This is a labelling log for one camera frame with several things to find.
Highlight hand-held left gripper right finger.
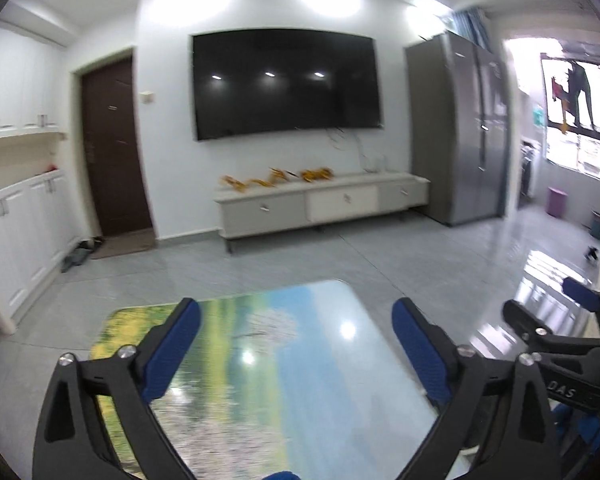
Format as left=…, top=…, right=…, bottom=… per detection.
left=391, top=297, right=573, bottom=480

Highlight long golden dragon ornament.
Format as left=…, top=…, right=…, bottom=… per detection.
left=222, top=167, right=299, bottom=194

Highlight dark brown door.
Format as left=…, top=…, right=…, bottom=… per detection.
left=81, top=56, right=154, bottom=238

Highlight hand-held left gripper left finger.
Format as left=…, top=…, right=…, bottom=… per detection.
left=32, top=298, right=202, bottom=480

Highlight landscape print table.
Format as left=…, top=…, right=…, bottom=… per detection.
left=87, top=279, right=469, bottom=480

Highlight brown doormat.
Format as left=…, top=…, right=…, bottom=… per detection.
left=90, top=233, right=156, bottom=260

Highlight person's right hand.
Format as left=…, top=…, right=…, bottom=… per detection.
left=550, top=404, right=600, bottom=449

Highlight blue curtain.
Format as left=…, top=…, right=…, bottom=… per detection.
left=450, top=7, right=494, bottom=51

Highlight black wall television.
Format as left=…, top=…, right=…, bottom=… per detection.
left=191, top=30, right=384, bottom=143

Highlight dark shoes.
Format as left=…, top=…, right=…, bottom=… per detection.
left=59, top=237, right=106, bottom=274

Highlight dark window decoration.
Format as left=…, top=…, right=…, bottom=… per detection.
left=539, top=52, right=600, bottom=136

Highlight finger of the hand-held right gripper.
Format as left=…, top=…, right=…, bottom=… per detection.
left=502, top=300, right=600, bottom=357
left=562, top=277, right=600, bottom=312

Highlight grey refrigerator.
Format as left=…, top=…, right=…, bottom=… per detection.
left=403, top=31, right=511, bottom=228

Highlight white television stand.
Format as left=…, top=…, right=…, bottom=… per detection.
left=213, top=170, right=430, bottom=255

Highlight white wall cabinet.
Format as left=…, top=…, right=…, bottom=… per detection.
left=0, top=25, right=74, bottom=334

